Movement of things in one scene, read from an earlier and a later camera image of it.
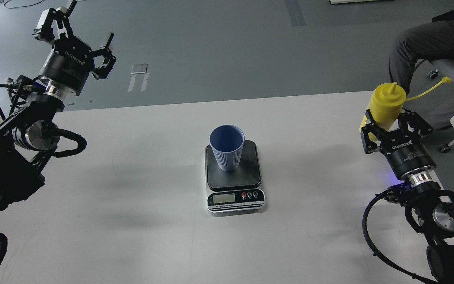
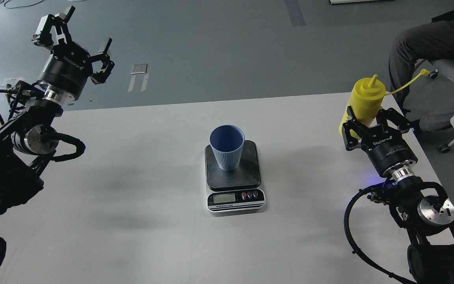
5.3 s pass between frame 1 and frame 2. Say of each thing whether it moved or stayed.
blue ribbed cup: stayed
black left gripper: stayed
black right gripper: moved
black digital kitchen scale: stayed
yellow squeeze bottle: moved
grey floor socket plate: stayed
